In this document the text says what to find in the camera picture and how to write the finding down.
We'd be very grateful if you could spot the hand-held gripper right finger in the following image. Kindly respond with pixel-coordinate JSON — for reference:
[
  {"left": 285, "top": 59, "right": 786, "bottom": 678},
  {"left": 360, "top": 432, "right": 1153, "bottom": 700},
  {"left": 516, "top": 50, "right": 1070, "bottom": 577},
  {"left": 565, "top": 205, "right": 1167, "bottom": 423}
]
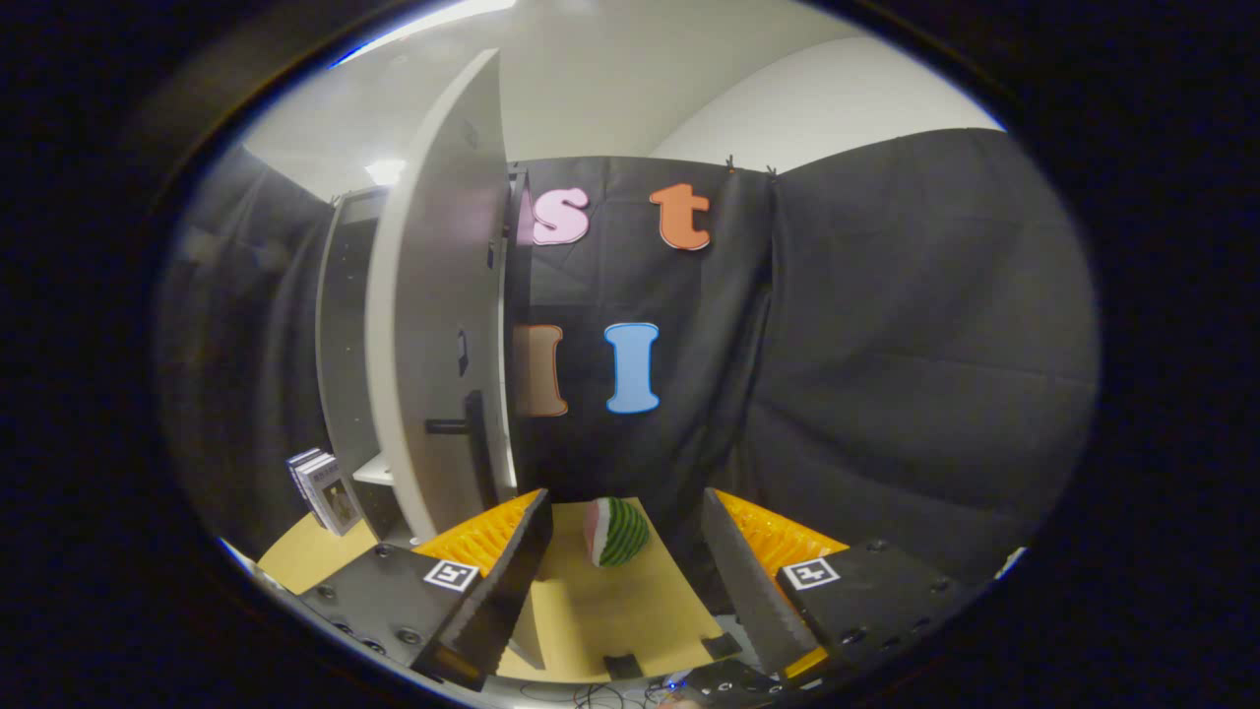
[{"left": 701, "top": 487, "right": 976, "bottom": 690}]

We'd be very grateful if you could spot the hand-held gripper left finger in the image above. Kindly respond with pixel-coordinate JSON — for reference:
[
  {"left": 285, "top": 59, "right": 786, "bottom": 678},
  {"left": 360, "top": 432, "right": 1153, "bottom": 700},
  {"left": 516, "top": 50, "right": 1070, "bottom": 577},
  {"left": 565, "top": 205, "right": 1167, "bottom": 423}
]
[{"left": 274, "top": 489, "right": 554, "bottom": 693}]

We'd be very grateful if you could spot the grey shoe cabinet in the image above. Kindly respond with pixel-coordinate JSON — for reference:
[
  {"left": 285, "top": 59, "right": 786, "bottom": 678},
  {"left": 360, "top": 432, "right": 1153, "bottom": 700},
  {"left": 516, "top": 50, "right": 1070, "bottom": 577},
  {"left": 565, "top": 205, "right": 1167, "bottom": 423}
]
[{"left": 315, "top": 187, "right": 414, "bottom": 543}]

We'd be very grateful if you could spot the cream shoe cabinet door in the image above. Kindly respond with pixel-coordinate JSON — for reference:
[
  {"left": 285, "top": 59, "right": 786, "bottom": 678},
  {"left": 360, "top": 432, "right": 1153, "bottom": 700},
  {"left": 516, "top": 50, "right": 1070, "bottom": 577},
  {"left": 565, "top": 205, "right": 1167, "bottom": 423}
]
[{"left": 364, "top": 49, "right": 518, "bottom": 543}]

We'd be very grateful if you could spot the toy watermelon slice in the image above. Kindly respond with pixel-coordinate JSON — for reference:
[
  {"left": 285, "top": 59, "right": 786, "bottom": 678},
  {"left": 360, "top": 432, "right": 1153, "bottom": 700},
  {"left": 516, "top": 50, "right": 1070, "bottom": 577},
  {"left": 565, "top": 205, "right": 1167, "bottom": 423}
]
[{"left": 583, "top": 496, "right": 651, "bottom": 568}]

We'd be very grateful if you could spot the grey cover book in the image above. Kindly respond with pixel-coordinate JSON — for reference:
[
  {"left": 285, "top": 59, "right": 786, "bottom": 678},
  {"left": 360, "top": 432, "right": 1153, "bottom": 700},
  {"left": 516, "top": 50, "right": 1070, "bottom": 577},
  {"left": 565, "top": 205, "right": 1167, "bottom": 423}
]
[{"left": 300, "top": 455, "right": 363, "bottom": 538}]

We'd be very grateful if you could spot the black backdrop cloth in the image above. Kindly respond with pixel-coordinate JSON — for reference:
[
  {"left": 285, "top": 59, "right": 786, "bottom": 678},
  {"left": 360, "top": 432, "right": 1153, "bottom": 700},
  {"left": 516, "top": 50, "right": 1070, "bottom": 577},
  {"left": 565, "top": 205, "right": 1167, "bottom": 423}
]
[{"left": 157, "top": 128, "right": 1102, "bottom": 592}]

